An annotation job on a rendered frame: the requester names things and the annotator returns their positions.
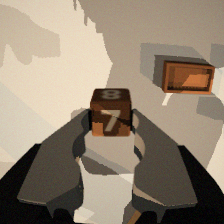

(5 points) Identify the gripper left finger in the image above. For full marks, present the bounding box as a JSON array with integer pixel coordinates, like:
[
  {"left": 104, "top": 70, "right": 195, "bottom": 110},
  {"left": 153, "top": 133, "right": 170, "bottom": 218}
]
[{"left": 0, "top": 108, "right": 92, "bottom": 224}]

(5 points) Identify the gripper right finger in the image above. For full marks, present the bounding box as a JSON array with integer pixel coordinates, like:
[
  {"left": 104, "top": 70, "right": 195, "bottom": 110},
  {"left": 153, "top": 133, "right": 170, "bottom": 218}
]
[{"left": 130, "top": 109, "right": 224, "bottom": 224}]

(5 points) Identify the orange wooden tray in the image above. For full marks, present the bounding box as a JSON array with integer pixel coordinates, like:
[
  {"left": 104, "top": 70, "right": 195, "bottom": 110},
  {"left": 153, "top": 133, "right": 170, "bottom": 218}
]
[{"left": 161, "top": 60, "right": 215, "bottom": 95}]

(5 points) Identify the orange wooden calendar cube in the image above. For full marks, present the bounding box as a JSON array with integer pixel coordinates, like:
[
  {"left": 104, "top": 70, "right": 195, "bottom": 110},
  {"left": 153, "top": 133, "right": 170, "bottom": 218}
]
[{"left": 90, "top": 88, "right": 132, "bottom": 137}]

